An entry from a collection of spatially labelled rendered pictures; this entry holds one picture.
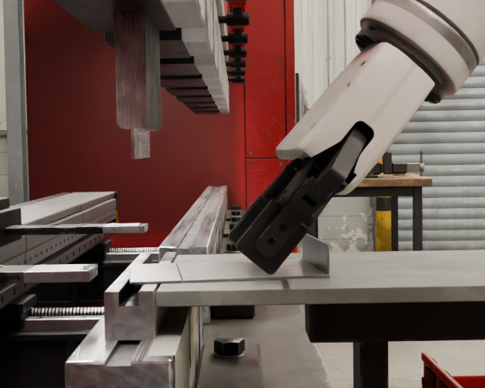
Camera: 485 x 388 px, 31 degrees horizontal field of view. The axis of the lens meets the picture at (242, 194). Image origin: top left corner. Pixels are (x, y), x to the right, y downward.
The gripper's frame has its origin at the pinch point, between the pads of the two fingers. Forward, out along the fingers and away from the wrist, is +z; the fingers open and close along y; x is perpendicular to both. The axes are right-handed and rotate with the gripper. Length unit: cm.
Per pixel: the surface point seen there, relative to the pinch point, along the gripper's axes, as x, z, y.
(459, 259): 13.2, -7.9, -2.9
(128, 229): -6.4, 8.5, -33.8
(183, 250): 0.7, 7.2, -44.2
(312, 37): 40, -174, -748
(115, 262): -1, 25, -134
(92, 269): -7.7, 9.2, -0.7
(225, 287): -1.0, 4.0, 6.8
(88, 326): -1, 25, -60
